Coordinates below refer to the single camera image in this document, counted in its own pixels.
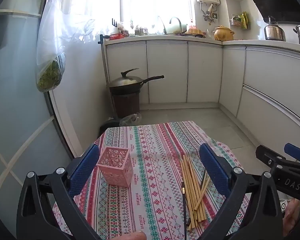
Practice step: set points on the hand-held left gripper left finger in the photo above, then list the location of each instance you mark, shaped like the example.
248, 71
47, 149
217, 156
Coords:
85, 170

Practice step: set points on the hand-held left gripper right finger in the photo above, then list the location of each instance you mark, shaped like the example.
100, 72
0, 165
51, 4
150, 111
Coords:
215, 170

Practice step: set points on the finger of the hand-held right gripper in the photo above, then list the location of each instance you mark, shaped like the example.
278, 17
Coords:
265, 155
293, 152

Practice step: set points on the pink lattice utensil holder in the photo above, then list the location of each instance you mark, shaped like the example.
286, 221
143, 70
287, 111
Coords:
115, 170

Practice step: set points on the bunch of bamboo chopsticks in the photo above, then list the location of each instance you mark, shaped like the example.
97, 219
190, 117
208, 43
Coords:
190, 192

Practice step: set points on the person's right hand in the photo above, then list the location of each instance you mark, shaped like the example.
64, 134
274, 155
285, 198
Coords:
293, 217

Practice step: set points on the person's left hand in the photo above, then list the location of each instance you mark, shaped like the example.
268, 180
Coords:
135, 236

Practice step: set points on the dark object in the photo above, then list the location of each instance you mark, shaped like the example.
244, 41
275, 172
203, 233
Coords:
108, 127

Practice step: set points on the patterned striped tablecloth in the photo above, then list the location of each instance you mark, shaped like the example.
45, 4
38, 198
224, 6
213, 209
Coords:
152, 167

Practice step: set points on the crumpled clear plastic bag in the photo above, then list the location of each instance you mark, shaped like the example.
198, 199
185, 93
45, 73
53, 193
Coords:
131, 118

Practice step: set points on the brown plastic bin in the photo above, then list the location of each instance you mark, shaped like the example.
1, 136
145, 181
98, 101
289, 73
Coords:
126, 103

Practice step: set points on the frosted glass sliding door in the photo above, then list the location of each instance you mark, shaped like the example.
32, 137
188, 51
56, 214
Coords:
20, 117

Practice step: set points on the black wok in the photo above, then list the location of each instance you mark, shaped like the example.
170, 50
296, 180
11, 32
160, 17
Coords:
130, 86

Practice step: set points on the white kitchen base cabinets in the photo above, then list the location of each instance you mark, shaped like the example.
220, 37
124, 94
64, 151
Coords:
205, 75

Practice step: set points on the dark wok lid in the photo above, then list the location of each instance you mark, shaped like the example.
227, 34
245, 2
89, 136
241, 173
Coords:
126, 80

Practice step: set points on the plastic bag of greens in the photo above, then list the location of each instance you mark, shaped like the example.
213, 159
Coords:
48, 77

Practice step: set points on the grey mop pole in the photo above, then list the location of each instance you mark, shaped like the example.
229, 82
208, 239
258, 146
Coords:
104, 60

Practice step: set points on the steel kettle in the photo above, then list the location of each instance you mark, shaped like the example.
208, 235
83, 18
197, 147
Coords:
273, 31

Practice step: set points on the yellow clay pot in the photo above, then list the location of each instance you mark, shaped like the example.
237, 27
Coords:
223, 33

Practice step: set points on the red plastic basket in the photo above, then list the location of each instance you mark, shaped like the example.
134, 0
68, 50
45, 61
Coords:
116, 36

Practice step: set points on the woven bamboo basket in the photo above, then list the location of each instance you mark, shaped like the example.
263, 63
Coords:
193, 31

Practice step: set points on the white kitchen countertop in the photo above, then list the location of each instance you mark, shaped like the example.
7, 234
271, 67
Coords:
165, 38

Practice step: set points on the cluster of small jars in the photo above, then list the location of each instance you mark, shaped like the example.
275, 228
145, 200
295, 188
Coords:
137, 30

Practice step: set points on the water heater pipes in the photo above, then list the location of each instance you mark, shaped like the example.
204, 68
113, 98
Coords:
208, 12

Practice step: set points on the curved steel faucet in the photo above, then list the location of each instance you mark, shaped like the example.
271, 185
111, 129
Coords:
176, 21

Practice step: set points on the bright kitchen window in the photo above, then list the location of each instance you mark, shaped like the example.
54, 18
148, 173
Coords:
155, 2

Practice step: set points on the wall rack with packets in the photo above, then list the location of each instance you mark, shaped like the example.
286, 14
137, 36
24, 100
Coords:
240, 21

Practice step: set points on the black wall hooks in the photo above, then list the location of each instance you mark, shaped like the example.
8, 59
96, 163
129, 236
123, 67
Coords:
114, 23

